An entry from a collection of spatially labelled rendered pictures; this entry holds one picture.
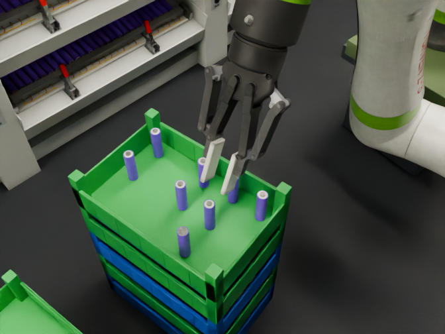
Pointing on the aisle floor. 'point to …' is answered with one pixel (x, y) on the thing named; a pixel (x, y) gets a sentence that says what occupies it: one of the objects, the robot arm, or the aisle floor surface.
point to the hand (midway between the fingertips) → (222, 167)
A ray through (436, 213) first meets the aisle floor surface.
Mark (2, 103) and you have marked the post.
